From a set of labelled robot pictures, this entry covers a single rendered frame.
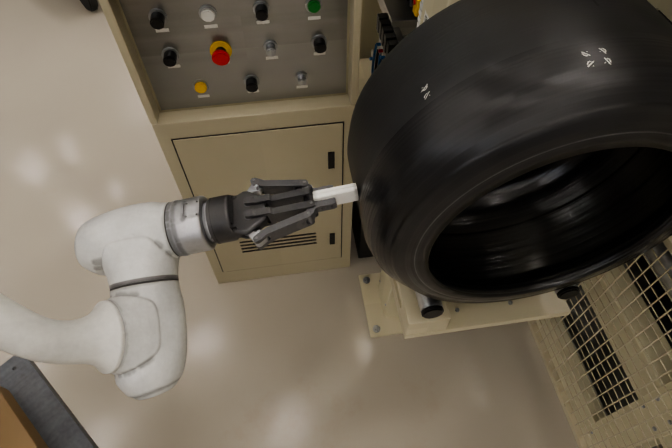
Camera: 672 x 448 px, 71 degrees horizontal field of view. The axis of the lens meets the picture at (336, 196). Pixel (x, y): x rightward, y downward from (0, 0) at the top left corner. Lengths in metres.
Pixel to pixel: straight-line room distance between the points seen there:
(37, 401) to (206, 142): 0.73
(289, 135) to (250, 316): 0.86
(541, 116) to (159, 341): 0.59
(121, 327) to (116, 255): 0.11
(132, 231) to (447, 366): 1.39
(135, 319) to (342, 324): 1.27
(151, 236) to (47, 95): 2.45
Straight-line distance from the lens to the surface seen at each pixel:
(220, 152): 1.40
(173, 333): 0.77
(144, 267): 0.77
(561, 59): 0.61
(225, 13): 1.18
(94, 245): 0.80
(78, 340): 0.74
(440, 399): 1.87
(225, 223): 0.74
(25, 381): 1.37
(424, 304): 0.96
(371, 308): 1.94
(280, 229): 0.73
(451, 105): 0.60
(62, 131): 2.90
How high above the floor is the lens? 1.77
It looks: 52 degrees down
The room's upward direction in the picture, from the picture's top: straight up
